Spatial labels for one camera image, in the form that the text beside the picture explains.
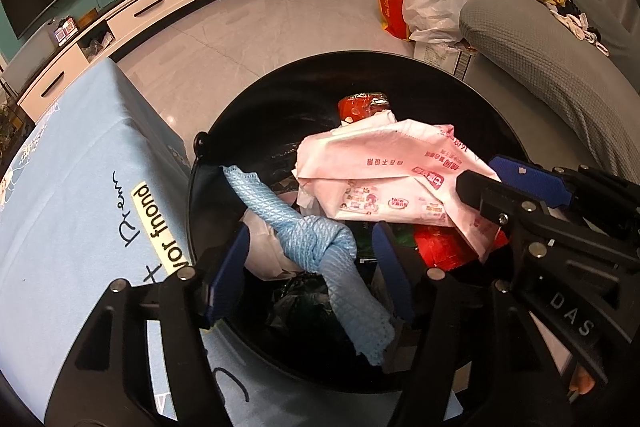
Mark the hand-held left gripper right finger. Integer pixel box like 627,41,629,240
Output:
371,222,572,427

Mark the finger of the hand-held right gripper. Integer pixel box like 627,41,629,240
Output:
455,170,640,279
486,154,640,239

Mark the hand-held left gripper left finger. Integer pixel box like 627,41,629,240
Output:
42,224,252,427

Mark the red foil packet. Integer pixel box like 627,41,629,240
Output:
414,227,488,269

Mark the light blue cloth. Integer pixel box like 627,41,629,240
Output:
220,164,396,367

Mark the pink and white wrapper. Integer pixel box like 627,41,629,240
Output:
291,109,506,263

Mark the red and green snack packet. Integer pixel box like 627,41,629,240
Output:
337,92,391,125

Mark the black round trash bin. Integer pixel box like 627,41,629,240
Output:
187,51,546,395

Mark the person's right hand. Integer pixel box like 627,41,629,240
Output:
572,364,597,396

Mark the grey sofa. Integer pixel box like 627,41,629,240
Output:
459,0,640,188

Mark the printed cardboard box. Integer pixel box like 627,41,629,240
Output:
412,42,476,75

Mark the pile of clothes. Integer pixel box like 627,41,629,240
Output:
530,0,611,55

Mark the large white plastic bag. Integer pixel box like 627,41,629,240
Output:
402,0,488,45

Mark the white television cabinet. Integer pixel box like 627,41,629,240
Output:
17,0,260,120

